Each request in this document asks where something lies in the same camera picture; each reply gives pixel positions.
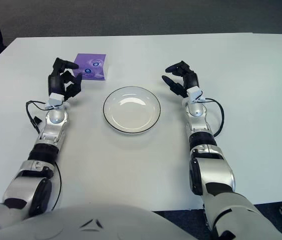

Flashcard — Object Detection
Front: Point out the purple tissue paper pack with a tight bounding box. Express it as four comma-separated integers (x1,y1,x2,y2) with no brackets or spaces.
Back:
73,52,110,81

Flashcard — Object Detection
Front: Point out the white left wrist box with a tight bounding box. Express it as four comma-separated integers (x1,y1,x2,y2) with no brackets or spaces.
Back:
45,92,64,110

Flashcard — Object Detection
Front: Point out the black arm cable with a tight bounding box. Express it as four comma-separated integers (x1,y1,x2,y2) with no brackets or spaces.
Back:
203,98,225,138
25,99,63,201

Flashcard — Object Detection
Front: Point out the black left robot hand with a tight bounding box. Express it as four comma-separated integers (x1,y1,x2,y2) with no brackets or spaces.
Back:
47,57,83,102

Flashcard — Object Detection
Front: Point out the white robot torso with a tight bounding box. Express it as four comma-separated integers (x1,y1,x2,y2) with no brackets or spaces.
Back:
13,203,199,240

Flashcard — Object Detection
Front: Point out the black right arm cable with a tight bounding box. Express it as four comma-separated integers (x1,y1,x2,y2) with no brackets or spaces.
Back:
203,98,225,138

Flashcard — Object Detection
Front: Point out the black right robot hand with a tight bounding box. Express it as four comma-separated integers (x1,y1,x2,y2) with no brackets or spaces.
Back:
161,60,200,97

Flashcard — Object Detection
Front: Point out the white plate with black rim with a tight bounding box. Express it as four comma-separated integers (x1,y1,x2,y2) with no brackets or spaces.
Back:
102,86,161,136

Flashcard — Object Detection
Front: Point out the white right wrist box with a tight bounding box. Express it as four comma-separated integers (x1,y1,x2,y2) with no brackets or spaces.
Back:
186,86,206,103

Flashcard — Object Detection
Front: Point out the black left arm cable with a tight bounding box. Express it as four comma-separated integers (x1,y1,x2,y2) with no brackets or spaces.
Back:
25,99,63,201

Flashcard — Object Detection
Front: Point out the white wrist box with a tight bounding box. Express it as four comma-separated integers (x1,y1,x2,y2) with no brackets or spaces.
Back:
186,86,206,103
45,92,64,110

